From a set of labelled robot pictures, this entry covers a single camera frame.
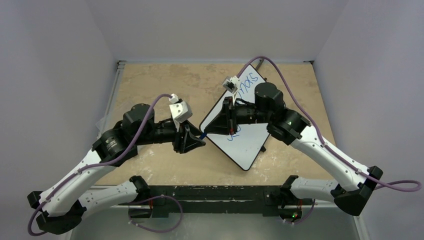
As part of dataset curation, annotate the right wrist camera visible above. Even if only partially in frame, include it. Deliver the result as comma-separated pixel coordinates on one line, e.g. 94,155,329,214
221,75,241,104

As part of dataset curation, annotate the blue marker cap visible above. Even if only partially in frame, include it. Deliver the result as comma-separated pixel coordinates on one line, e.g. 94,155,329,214
199,132,207,140

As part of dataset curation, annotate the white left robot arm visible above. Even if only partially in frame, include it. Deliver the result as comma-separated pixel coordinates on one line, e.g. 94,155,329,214
27,103,206,237

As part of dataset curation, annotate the black base beam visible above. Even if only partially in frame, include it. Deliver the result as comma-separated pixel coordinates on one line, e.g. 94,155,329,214
127,174,314,222

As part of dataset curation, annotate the black framed whiteboard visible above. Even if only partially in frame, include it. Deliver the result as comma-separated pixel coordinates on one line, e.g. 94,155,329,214
205,65,270,171

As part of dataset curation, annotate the aluminium frame rail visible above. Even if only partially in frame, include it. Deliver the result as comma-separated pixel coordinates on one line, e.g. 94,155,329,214
96,60,128,126

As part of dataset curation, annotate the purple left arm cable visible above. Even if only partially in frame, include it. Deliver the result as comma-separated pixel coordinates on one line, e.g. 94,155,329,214
27,93,180,237

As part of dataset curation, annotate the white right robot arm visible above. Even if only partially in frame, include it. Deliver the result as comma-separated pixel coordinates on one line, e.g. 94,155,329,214
204,80,383,216

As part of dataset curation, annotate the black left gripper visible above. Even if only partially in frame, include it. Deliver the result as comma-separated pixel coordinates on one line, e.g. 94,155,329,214
135,118,206,153

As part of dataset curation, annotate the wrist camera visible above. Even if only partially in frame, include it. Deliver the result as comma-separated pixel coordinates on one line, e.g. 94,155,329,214
169,101,193,124
221,75,241,104

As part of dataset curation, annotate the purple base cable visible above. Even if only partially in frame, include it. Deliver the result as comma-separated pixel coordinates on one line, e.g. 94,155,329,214
128,194,184,233

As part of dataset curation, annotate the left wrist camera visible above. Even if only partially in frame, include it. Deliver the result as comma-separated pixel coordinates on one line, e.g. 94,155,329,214
169,101,193,124

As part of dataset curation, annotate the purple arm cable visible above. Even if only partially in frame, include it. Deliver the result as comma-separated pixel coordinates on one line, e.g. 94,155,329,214
27,93,180,237
236,56,423,193

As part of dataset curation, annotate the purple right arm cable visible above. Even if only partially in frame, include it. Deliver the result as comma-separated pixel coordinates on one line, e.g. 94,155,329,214
236,56,423,193

